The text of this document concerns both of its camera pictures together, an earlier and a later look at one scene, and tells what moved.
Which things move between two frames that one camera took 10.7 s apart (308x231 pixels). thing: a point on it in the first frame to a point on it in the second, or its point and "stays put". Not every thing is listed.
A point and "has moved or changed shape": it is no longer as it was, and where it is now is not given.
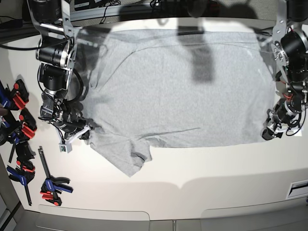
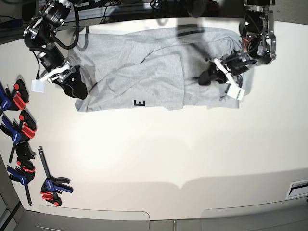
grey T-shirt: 175,86 has moved or changed shape
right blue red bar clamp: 50,189 stays put
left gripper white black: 72,127 to 79,89
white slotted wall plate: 297,189 stays put
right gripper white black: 279,121 to 231,64
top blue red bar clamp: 14,98 stays put
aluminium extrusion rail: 111,12 stays put
